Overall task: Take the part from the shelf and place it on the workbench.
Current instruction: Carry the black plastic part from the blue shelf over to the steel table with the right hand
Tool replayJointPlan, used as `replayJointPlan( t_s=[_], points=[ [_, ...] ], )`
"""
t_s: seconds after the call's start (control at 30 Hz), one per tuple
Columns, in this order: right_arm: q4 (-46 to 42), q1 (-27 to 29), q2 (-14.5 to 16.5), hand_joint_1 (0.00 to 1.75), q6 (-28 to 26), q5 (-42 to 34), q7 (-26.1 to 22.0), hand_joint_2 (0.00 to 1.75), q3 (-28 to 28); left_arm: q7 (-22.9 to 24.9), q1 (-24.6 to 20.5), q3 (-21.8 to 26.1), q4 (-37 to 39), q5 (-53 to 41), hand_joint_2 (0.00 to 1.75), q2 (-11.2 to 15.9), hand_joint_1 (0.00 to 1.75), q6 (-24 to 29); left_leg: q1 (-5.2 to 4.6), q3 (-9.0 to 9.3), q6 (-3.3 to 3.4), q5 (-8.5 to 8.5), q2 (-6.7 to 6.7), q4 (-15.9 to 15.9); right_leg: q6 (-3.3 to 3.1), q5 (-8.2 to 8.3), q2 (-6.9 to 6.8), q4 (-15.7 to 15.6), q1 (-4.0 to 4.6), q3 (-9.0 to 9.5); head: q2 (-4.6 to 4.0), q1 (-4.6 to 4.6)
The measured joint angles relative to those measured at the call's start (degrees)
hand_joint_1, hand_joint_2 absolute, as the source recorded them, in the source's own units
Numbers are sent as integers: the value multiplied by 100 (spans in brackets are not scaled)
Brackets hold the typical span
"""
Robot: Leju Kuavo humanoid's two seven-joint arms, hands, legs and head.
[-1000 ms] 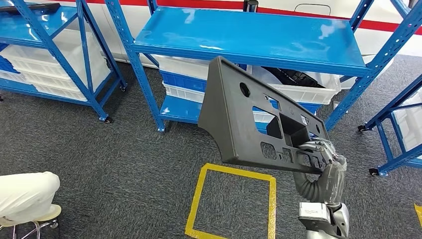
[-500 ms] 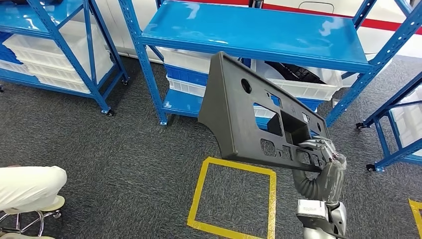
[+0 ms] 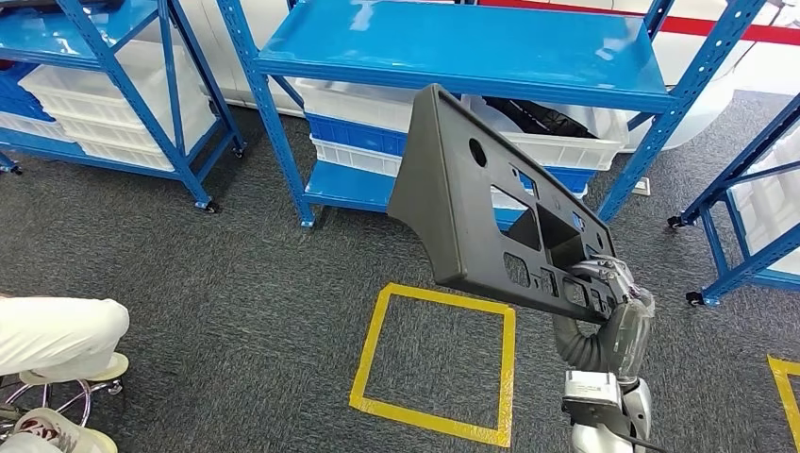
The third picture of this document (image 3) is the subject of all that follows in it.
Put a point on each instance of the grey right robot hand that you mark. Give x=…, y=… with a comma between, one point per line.
x=631, y=331

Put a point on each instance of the black plastic panel part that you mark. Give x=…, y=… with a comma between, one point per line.
x=450, y=206

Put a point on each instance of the blue metal shelf rack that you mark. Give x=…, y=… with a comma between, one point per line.
x=62, y=34
x=469, y=44
x=737, y=269

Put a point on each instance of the white floor outlet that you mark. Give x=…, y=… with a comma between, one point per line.
x=641, y=186

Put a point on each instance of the yellow floor tape square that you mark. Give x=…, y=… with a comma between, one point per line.
x=437, y=298
x=789, y=400

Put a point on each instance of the white car with red stripe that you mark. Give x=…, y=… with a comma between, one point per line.
x=769, y=69

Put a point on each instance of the blue plastic crate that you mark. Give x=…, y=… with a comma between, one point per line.
x=356, y=134
x=19, y=94

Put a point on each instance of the chrome stool base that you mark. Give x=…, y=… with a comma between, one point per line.
x=114, y=387

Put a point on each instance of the person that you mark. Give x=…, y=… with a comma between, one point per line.
x=56, y=331

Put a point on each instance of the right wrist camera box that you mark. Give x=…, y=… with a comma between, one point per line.
x=590, y=397

